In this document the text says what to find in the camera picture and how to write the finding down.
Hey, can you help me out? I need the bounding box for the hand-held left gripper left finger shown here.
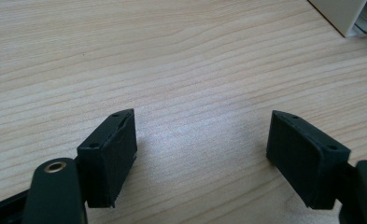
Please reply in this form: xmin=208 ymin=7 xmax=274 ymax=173
xmin=77 ymin=108 xmax=138 ymax=209

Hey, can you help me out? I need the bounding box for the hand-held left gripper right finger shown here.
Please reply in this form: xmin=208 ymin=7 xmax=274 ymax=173
xmin=265 ymin=109 xmax=351 ymax=210

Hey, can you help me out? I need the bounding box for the white drawer organizer cabinet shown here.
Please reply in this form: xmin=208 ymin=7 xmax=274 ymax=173
xmin=306 ymin=0 xmax=367 ymax=38

